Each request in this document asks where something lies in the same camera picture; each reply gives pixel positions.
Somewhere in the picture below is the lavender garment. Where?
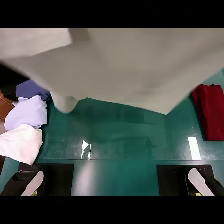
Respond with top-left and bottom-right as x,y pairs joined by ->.
3,94 -> 49,131

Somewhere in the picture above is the red garment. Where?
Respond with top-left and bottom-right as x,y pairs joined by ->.
191,83 -> 224,142

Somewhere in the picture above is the teal garment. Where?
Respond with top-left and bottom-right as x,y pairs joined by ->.
0,156 -> 22,195

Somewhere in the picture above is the dark blue garment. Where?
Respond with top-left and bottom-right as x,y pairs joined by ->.
15,79 -> 52,101

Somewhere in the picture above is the pale pink garment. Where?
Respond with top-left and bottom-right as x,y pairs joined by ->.
0,123 -> 44,166

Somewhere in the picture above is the white T-shirt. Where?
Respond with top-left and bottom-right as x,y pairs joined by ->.
0,28 -> 224,116

